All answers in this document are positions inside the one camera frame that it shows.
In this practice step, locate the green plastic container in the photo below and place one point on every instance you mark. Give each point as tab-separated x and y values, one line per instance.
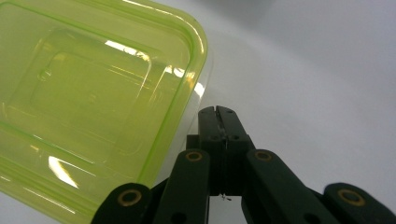
93	102

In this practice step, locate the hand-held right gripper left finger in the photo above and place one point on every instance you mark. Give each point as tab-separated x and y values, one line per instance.
214	155

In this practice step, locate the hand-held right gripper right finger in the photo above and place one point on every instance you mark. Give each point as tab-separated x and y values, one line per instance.
236	146

